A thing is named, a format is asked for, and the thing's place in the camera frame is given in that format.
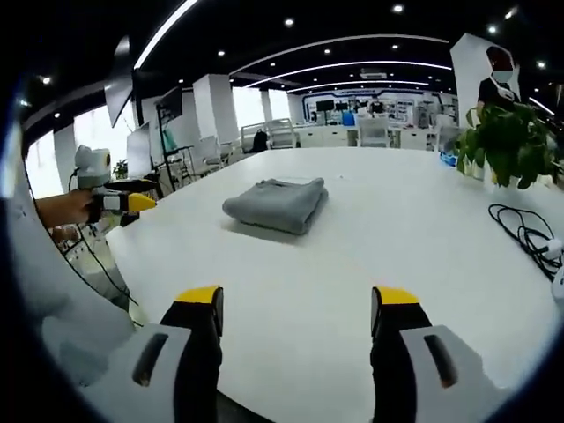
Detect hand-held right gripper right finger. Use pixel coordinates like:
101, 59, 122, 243
369, 286, 516, 423

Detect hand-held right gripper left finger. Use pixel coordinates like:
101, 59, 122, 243
77, 285, 225, 423

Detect grey towel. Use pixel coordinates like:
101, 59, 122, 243
221, 176, 330, 236

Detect person's left hand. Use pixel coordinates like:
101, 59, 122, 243
61, 188, 96, 226

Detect white board panel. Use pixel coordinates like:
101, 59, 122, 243
126, 122, 153, 177

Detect hanging grey screen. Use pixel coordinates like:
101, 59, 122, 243
104, 34, 134, 129

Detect white office chair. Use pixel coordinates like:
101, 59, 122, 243
200, 135, 224, 171

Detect black monitor on tripod stand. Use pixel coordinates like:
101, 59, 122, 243
153, 85, 197, 197

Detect white table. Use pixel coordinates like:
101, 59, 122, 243
105, 145, 564, 409

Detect person's white garment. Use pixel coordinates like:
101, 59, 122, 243
4, 122, 136, 389

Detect white headset controller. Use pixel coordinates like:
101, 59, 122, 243
550, 263, 564, 305

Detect white plug adapter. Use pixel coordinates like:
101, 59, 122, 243
542, 237, 564, 261

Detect white counter cabinets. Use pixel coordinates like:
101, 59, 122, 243
293, 122, 442, 151

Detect white mesh chair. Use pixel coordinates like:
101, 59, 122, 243
357, 115, 391, 149

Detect green potted plant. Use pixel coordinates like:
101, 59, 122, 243
456, 100, 563, 190

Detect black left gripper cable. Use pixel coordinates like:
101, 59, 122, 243
65, 169, 145, 328

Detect coiled black cable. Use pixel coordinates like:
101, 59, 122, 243
487, 203, 564, 281

